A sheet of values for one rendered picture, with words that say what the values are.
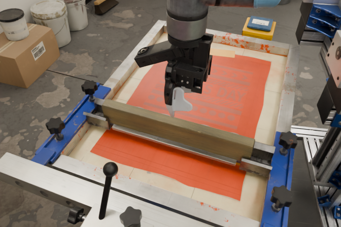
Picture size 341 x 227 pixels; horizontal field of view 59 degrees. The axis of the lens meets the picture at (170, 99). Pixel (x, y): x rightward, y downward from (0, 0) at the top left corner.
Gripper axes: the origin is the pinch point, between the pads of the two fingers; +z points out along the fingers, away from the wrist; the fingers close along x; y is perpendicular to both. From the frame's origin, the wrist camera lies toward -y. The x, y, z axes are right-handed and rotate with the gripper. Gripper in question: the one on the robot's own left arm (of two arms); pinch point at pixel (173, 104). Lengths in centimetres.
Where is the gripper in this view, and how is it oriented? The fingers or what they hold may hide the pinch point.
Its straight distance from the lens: 72.3
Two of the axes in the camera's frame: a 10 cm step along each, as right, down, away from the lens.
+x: 3.4, -6.3, 6.9
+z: -0.1, 7.4, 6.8
